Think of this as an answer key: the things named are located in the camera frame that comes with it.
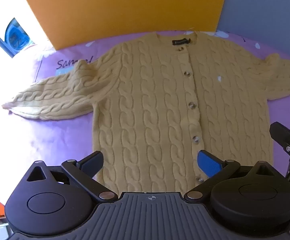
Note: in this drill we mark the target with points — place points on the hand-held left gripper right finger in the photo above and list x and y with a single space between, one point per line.
210 165

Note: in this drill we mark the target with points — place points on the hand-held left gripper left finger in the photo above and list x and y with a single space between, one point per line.
93 163

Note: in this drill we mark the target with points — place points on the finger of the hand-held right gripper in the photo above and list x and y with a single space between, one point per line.
284 135

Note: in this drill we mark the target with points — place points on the purple printed bedsheet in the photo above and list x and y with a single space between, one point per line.
60 137

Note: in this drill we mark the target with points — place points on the white washing machine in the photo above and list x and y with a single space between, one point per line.
14 33

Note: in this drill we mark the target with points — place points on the orange headboard panel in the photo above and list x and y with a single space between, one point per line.
125 10

